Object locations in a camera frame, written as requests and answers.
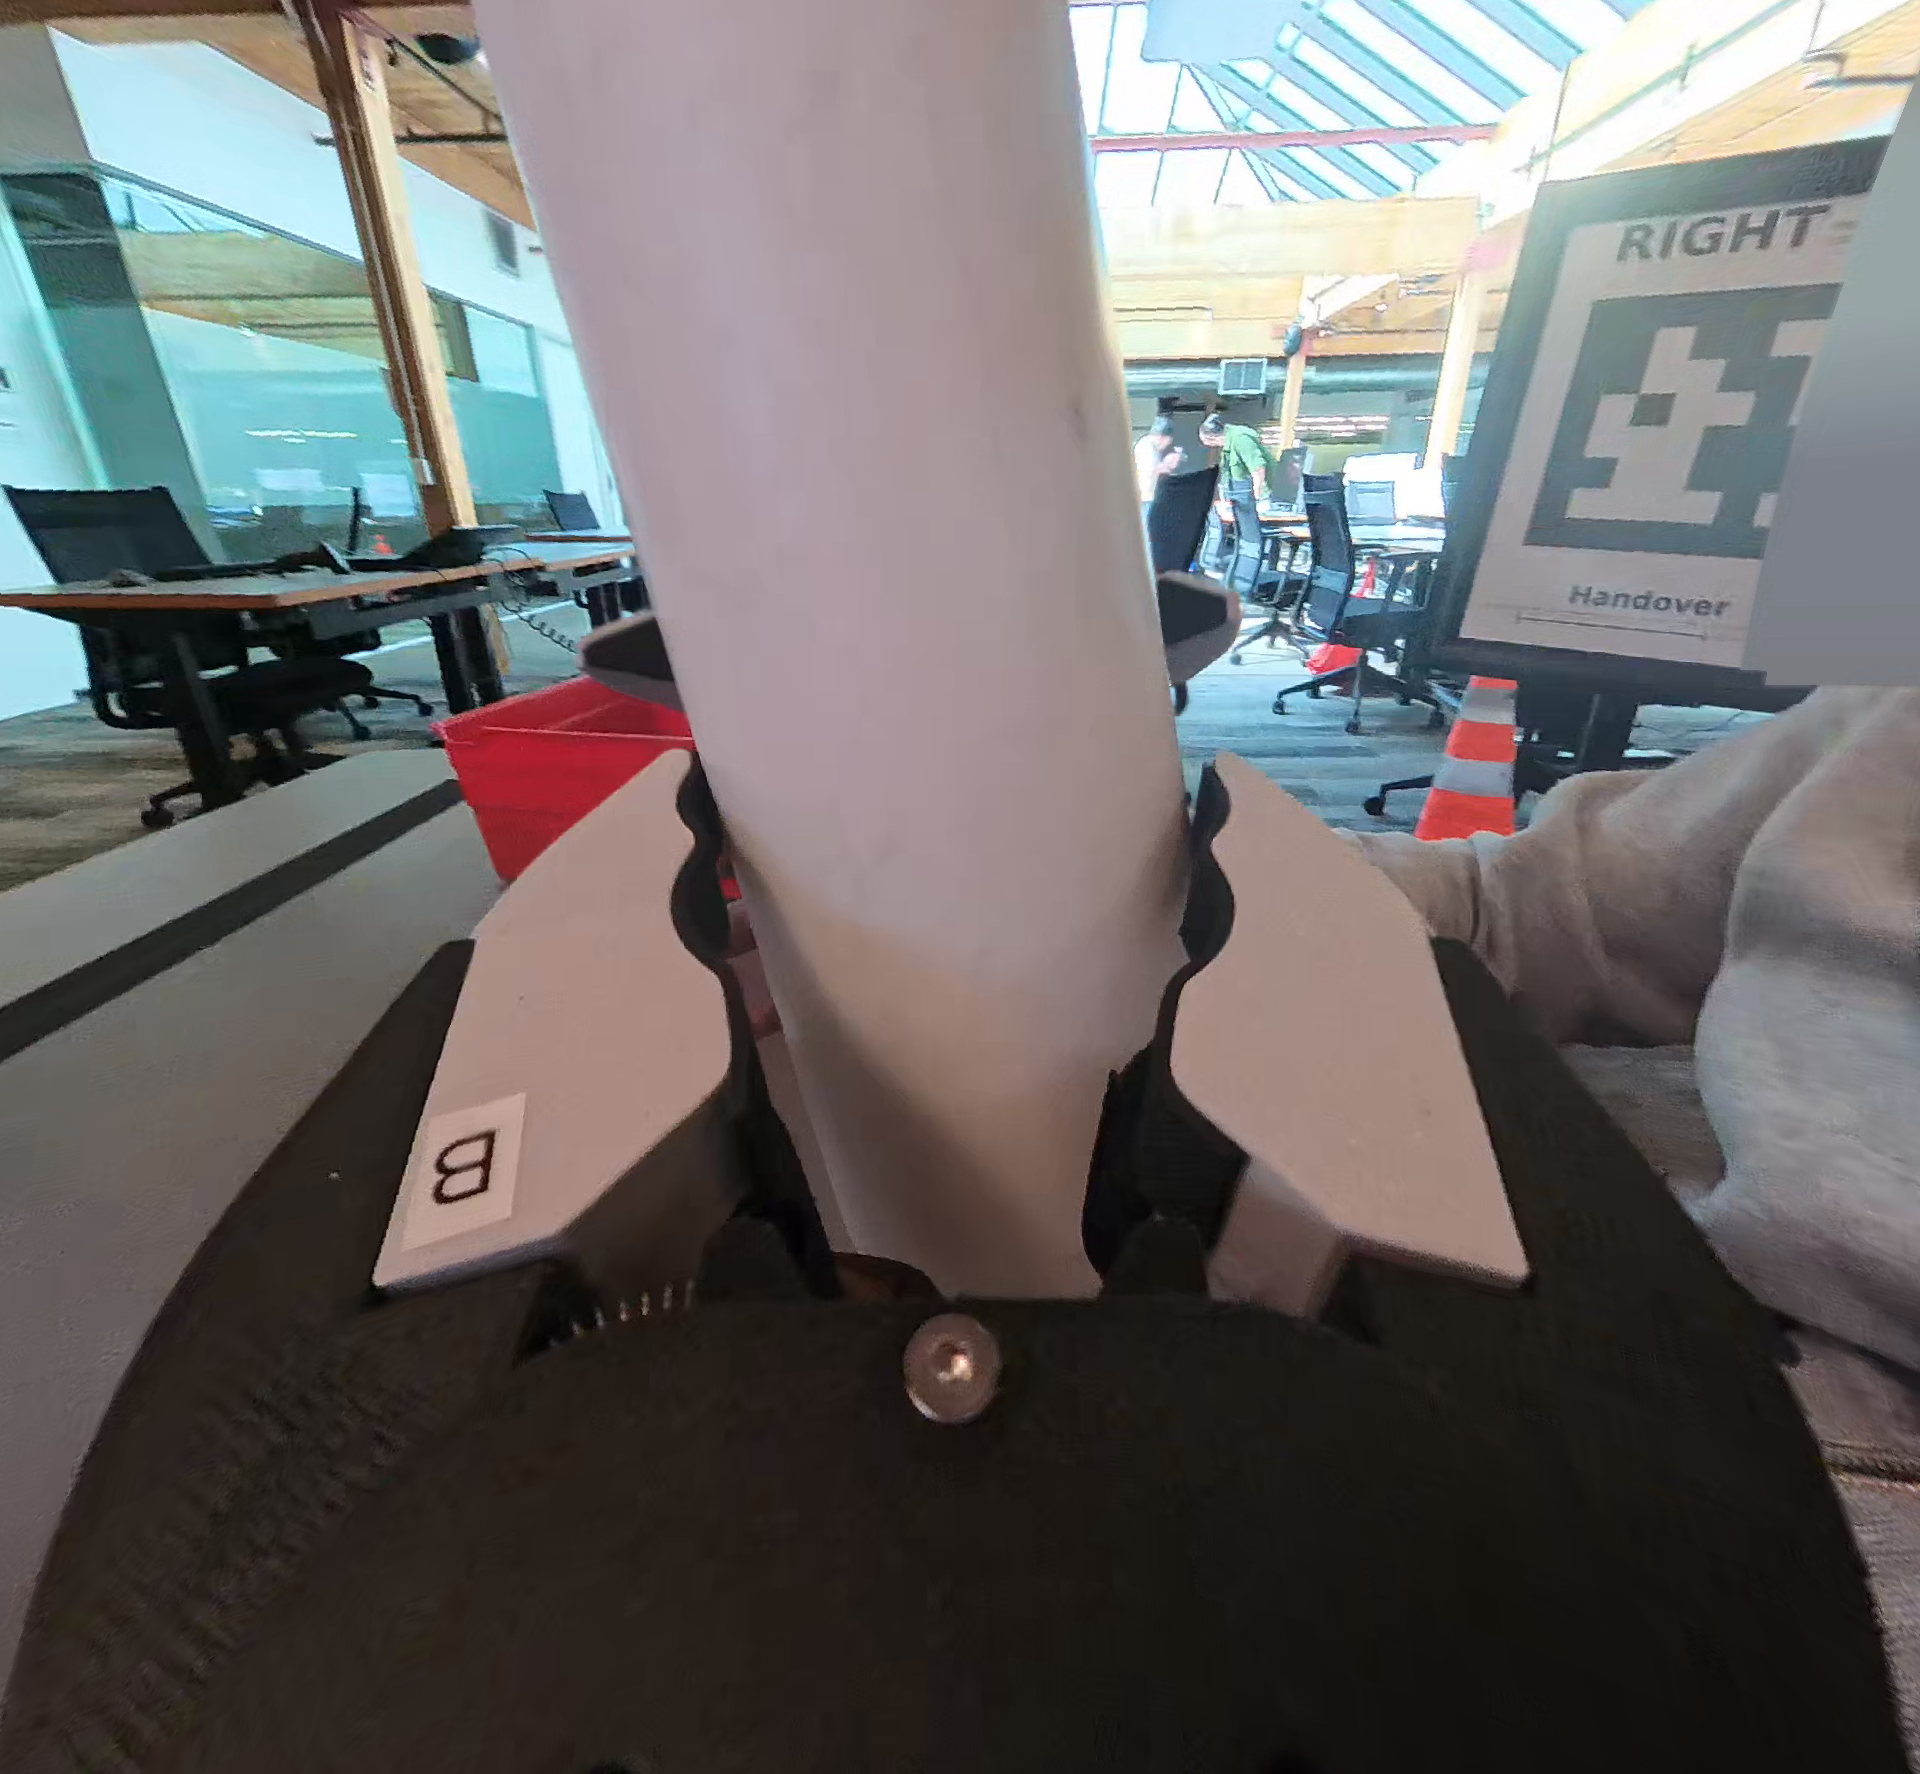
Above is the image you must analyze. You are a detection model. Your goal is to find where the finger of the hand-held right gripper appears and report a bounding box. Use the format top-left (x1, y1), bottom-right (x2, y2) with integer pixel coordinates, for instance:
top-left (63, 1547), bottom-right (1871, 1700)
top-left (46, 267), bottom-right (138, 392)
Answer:
top-left (1154, 569), bottom-right (1249, 720)
top-left (580, 609), bottom-right (700, 727)

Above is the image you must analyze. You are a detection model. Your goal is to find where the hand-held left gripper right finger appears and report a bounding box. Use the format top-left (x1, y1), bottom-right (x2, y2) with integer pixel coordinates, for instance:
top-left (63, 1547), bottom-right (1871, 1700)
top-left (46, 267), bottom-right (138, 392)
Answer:
top-left (1083, 751), bottom-right (1536, 1322)

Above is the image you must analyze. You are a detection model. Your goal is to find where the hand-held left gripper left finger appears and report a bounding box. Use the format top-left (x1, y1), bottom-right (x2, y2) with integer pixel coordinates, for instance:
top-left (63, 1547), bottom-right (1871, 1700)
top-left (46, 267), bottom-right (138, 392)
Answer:
top-left (367, 749), bottom-right (828, 1297)

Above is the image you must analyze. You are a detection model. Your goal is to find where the white bottle black cap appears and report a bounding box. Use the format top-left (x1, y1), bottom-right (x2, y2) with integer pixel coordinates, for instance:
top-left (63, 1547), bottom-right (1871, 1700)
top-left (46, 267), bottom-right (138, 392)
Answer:
top-left (466, 0), bottom-right (1205, 1303)

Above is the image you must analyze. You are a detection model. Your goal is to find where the person's right forearm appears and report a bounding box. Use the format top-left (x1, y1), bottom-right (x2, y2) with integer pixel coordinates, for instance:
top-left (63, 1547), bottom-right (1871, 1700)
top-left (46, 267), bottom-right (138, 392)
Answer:
top-left (1343, 684), bottom-right (1920, 1374)

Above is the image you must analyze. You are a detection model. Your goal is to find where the neighbouring grey desk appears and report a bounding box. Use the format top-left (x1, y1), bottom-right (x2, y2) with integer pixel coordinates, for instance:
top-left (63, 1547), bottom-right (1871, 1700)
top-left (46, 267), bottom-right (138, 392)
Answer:
top-left (0, 747), bottom-right (458, 1011)

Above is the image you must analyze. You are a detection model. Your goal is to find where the black office chair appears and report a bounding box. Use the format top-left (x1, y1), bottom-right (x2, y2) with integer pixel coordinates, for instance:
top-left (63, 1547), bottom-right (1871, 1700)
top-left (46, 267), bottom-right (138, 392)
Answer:
top-left (3, 485), bottom-right (385, 829)
top-left (1274, 471), bottom-right (1453, 740)
top-left (1148, 463), bottom-right (1224, 720)

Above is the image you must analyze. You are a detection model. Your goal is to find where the red plastic bin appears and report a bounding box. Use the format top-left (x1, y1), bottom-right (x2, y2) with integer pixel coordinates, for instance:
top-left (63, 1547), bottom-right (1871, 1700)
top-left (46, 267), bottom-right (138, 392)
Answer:
top-left (431, 676), bottom-right (735, 897)

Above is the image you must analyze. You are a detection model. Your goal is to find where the orange traffic cone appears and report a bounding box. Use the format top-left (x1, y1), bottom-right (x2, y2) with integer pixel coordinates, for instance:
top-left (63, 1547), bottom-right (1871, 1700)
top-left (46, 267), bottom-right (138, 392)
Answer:
top-left (1414, 676), bottom-right (1522, 843)

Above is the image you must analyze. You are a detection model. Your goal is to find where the wooden pillar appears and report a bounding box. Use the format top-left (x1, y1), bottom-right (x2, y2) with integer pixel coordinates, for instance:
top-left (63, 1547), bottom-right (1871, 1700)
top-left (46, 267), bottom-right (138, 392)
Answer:
top-left (283, 0), bottom-right (486, 549)

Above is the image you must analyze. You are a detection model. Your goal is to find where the wooden office table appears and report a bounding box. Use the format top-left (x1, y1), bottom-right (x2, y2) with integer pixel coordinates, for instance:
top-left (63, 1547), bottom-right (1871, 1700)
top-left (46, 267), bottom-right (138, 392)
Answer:
top-left (0, 560), bottom-right (528, 756)

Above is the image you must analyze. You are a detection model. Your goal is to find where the framed marker sign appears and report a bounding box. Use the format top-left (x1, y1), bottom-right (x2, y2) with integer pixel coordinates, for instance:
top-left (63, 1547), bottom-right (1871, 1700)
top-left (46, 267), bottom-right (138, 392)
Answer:
top-left (1421, 135), bottom-right (1895, 816)

